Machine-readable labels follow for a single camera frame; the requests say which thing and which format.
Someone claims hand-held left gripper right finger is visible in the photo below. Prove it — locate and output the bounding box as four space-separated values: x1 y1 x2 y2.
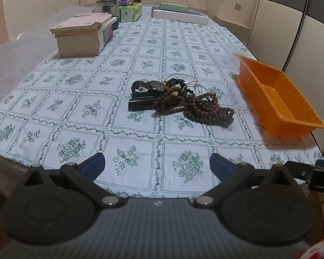
189 153 300 208

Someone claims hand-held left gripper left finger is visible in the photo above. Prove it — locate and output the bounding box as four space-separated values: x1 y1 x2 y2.
18 152 127 210

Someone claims dark bead necklace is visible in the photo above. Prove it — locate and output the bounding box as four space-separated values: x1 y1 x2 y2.
178 91 235 129

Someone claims orange plastic tray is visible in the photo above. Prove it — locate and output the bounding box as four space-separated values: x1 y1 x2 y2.
235 54 324 137

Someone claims black rectangular case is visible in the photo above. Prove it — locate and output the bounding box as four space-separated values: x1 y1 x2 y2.
128 97 159 111

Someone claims brown bead necklace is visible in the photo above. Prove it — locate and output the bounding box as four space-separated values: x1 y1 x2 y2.
152 87 198 117

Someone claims pearl necklace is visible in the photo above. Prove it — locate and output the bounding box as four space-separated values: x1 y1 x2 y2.
165 73 215 90

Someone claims dark stone bracelet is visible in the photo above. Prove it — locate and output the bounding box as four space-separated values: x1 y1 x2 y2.
166 78 187 88

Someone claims black bangle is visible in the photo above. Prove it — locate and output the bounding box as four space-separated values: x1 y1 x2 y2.
148 81 163 96

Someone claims person's patterned clothing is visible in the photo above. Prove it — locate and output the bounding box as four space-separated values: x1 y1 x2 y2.
306 237 324 259

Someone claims beige cardboard box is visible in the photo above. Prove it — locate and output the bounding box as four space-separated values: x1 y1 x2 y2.
50 13 118 58

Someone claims grey white wardrobe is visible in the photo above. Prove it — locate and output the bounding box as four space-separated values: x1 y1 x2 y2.
244 0 324 155

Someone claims clear plastic mattress cover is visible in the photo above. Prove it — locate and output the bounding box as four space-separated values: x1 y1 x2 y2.
0 4 80 93

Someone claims white nightstand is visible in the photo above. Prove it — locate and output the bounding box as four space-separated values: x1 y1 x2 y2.
211 13 252 37

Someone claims long white box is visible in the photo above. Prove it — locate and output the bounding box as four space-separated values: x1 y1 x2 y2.
152 9 209 25

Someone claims jar with dark lid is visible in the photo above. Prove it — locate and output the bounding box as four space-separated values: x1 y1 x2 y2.
95 0 117 14

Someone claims flat green box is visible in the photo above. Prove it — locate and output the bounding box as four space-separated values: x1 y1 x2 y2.
159 2 190 11

